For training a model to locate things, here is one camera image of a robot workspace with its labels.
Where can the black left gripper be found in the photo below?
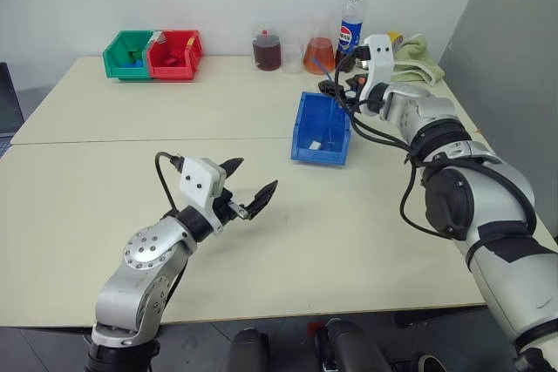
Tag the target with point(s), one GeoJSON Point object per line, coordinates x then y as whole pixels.
{"type": "Point", "coordinates": [226, 206]}

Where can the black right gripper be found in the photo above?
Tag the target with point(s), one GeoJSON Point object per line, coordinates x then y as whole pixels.
{"type": "Point", "coordinates": [355, 86]}

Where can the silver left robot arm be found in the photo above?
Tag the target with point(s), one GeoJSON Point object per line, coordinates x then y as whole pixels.
{"type": "Point", "coordinates": [139, 267]}

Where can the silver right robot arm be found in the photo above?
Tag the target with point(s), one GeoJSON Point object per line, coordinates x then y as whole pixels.
{"type": "Point", "coordinates": [479, 198]}

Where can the glass flask of orange liquid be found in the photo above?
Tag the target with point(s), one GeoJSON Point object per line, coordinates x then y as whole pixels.
{"type": "Point", "coordinates": [315, 52]}

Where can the blue plastic storage bin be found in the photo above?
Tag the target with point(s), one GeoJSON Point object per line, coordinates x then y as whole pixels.
{"type": "Point", "coordinates": [314, 128]}

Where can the small clear plastic cup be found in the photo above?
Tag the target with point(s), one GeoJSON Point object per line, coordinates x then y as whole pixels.
{"type": "Point", "coordinates": [292, 60]}

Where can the small white connector piece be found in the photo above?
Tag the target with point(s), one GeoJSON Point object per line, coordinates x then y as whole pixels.
{"type": "Point", "coordinates": [315, 145]}

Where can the Pepsi cola plastic bottle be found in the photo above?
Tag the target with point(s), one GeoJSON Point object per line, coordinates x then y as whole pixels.
{"type": "Point", "coordinates": [352, 19]}

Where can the beaker of dark brown liquid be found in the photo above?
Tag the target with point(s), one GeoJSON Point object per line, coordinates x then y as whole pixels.
{"type": "Point", "coordinates": [267, 54]}

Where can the light green towel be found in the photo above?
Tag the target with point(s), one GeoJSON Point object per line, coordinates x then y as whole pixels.
{"type": "Point", "coordinates": [418, 60]}

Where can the red plastic storage bin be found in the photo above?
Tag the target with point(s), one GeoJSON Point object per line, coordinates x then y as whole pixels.
{"type": "Point", "coordinates": [172, 60]}

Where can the small blue part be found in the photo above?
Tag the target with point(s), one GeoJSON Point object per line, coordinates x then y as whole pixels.
{"type": "Point", "coordinates": [138, 64]}

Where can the clear plastic bag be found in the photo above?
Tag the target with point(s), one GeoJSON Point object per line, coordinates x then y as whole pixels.
{"type": "Point", "coordinates": [158, 36]}

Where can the dark rounded shape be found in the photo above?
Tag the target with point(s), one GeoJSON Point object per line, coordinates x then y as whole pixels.
{"type": "Point", "coordinates": [249, 352]}
{"type": "Point", "coordinates": [349, 348]}

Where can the green plastic storage bin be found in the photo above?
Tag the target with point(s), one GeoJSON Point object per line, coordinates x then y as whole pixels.
{"type": "Point", "coordinates": [124, 56]}

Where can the grey partition panel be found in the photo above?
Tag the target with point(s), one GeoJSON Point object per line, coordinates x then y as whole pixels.
{"type": "Point", "coordinates": [505, 62]}

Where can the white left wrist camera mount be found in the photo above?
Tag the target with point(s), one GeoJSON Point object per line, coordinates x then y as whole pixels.
{"type": "Point", "coordinates": [198, 180]}

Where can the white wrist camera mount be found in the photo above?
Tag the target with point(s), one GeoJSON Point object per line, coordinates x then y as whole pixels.
{"type": "Point", "coordinates": [198, 180]}
{"type": "Point", "coordinates": [381, 58]}

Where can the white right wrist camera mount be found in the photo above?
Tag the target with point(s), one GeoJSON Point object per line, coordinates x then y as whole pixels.
{"type": "Point", "coordinates": [381, 58]}

